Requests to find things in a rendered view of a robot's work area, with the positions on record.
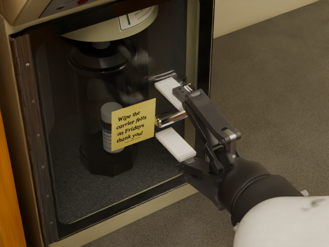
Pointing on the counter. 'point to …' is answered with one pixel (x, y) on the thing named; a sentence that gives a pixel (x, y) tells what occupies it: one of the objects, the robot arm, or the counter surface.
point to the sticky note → (132, 124)
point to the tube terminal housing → (108, 225)
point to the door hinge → (24, 129)
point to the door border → (35, 135)
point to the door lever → (171, 116)
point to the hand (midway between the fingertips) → (171, 115)
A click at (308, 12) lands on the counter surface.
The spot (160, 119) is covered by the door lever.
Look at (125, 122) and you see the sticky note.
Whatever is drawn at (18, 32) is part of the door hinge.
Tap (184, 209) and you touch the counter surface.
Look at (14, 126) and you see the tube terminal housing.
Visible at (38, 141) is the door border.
